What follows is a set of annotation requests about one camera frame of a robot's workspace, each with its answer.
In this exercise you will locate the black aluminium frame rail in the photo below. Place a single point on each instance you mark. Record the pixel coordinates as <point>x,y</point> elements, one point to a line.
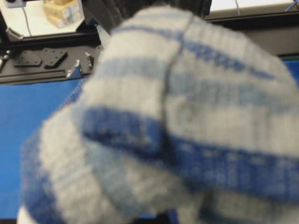
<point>84,46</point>

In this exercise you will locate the silver corner bracket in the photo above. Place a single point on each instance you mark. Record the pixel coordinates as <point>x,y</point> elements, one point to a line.
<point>75,72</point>

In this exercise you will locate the black mounting plate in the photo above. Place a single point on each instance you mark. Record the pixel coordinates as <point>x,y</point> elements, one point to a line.
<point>27,58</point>
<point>52,57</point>

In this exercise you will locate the cardboard box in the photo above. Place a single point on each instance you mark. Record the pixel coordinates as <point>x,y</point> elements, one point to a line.
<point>62,13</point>

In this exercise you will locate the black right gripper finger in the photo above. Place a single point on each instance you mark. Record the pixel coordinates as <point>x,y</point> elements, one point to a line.
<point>109,13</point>

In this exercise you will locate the white blue-striped towel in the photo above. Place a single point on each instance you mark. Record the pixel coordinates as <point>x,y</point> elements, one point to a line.
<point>175,121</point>

